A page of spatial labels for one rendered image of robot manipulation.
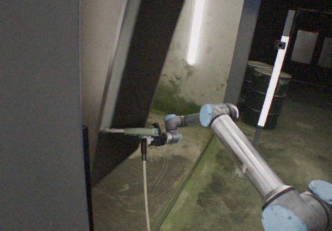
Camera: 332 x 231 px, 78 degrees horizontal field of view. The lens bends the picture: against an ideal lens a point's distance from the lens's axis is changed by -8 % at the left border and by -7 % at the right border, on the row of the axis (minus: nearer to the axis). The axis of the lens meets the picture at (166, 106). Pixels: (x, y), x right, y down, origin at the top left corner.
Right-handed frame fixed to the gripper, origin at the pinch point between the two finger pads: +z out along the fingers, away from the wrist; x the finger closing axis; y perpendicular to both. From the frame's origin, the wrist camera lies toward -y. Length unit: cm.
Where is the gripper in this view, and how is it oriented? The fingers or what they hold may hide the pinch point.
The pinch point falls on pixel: (142, 135)
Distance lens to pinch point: 145.9
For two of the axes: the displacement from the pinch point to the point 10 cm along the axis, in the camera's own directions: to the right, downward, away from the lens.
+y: -0.2, 10.0, -0.8
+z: -6.6, -0.7, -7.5
